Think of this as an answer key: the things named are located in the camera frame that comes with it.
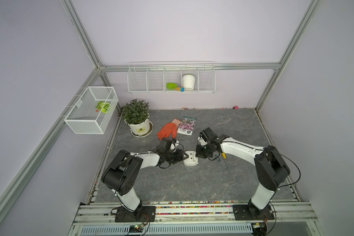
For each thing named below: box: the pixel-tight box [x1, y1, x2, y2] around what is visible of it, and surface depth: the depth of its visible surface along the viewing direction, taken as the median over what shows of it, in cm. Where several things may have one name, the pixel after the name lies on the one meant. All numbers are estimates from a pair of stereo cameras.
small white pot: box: [182, 74, 196, 91], surface depth 94 cm
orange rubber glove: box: [157, 118, 181, 141], surface depth 110 cm
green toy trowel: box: [166, 82, 185, 92], surface depth 101 cm
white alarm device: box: [182, 150, 200, 167], surface depth 91 cm
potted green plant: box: [121, 98, 154, 138], surface depth 97 cm
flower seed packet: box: [177, 116, 197, 136], surface depth 113 cm
